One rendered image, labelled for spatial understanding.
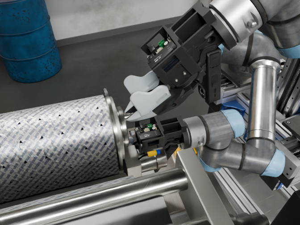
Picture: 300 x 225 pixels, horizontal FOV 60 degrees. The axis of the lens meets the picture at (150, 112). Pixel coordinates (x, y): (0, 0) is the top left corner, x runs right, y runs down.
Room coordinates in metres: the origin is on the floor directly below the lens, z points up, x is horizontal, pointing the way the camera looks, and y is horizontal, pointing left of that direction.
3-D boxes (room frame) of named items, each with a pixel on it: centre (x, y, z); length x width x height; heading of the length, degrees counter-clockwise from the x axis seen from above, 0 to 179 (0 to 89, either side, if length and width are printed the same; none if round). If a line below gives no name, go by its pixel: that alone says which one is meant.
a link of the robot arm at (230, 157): (0.45, -0.19, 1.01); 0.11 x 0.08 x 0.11; 75
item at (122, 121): (0.32, 0.06, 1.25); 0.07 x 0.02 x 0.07; 17
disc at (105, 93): (0.32, 0.07, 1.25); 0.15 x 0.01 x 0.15; 17
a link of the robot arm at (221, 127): (0.46, -0.18, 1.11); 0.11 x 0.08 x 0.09; 107
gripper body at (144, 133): (0.41, -0.02, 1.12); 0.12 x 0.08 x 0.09; 107
